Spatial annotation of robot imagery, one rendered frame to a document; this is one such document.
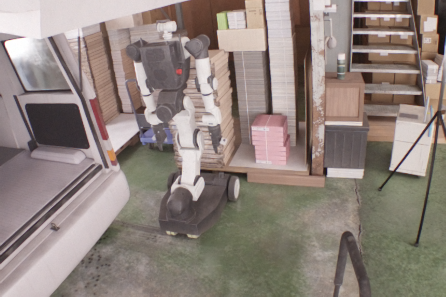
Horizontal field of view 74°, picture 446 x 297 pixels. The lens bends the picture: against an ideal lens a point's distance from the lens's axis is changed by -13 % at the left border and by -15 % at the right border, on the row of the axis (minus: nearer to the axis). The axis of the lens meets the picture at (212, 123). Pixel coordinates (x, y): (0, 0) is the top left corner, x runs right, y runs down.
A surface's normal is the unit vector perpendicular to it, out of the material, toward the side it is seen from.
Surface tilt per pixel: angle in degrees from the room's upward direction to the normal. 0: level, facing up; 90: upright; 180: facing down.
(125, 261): 0
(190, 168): 60
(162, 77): 105
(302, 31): 90
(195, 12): 90
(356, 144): 90
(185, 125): 100
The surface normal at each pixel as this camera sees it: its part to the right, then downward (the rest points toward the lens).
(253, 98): -0.32, 0.42
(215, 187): -0.11, -0.91
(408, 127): -0.54, 0.40
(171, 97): -0.29, -0.35
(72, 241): 0.93, -0.04
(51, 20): 0.91, 0.31
